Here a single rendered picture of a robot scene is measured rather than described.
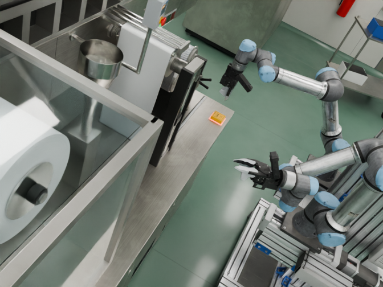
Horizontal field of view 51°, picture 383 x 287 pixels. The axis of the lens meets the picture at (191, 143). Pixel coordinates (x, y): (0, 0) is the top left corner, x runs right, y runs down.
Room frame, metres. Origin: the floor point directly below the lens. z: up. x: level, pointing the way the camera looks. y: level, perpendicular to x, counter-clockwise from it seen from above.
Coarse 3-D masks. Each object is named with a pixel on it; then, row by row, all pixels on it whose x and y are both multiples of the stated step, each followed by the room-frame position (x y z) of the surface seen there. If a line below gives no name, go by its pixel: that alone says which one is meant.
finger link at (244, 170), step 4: (236, 168) 1.18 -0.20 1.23; (240, 168) 1.18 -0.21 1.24; (244, 168) 1.19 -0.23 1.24; (248, 168) 1.20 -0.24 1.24; (252, 168) 1.21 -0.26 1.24; (244, 172) 1.18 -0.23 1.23; (256, 172) 1.20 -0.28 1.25; (244, 176) 1.18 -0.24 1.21; (248, 176) 1.19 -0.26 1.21; (252, 176) 1.20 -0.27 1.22; (244, 180) 1.19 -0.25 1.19
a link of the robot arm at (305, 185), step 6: (300, 174) 1.29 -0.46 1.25; (300, 180) 1.26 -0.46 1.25; (306, 180) 1.27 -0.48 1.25; (312, 180) 1.29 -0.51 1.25; (294, 186) 1.24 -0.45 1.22; (300, 186) 1.25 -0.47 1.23; (306, 186) 1.25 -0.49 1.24; (312, 186) 1.27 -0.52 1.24; (318, 186) 1.28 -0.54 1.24; (294, 192) 1.25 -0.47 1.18; (300, 192) 1.25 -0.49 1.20; (306, 192) 1.25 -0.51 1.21; (312, 192) 1.26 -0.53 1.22
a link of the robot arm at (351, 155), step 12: (360, 144) 1.46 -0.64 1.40; (372, 144) 1.43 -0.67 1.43; (324, 156) 1.44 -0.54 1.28; (336, 156) 1.43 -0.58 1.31; (348, 156) 1.43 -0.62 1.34; (360, 156) 1.42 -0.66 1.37; (288, 168) 1.42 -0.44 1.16; (300, 168) 1.40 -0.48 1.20; (312, 168) 1.40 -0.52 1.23; (324, 168) 1.40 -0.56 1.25; (336, 168) 1.41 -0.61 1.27
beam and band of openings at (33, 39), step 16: (0, 0) 0.92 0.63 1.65; (48, 0) 1.13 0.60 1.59; (64, 0) 1.33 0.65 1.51; (80, 0) 1.32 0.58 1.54; (96, 0) 1.47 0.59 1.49; (112, 0) 1.60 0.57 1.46; (128, 0) 1.68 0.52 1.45; (0, 16) 0.92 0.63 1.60; (16, 16) 0.99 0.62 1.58; (32, 16) 1.16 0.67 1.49; (48, 16) 1.17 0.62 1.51; (64, 16) 1.31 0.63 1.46; (80, 16) 1.32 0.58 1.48; (96, 16) 1.43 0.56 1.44; (16, 32) 1.02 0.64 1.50; (32, 32) 1.12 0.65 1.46; (48, 32) 1.16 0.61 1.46
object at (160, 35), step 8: (112, 8) 1.54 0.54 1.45; (120, 8) 1.57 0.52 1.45; (120, 16) 1.50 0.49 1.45; (128, 16) 1.53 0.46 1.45; (136, 16) 1.56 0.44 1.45; (128, 24) 1.49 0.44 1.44; (136, 24) 1.49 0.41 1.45; (144, 32) 1.49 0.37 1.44; (152, 32) 1.48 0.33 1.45; (160, 32) 1.51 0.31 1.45; (168, 32) 1.54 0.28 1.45; (160, 40) 1.48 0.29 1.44; (168, 40) 1.47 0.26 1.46; (176, 40) 1.50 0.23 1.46; (184, 40) 1.53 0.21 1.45; (176, 48) 1.46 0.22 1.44; (184, 48) 1.49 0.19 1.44
